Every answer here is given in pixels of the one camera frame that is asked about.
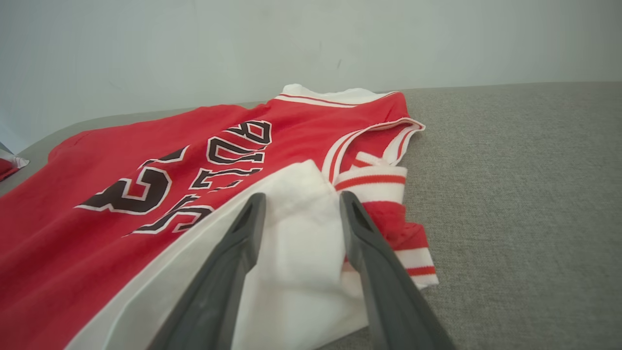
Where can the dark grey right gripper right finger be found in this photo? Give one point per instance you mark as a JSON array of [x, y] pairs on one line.
[[388, 291]]

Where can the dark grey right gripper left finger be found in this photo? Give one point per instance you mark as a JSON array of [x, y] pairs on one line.
[[218, 291]]

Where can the red basketball jersey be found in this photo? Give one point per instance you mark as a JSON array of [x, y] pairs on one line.
[[97, 243]]

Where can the red white-striped basketball shorts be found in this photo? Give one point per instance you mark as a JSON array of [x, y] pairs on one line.
[[7, 168]]

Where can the grey fabric panel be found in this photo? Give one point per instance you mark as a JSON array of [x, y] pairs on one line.
[[510, 194]]

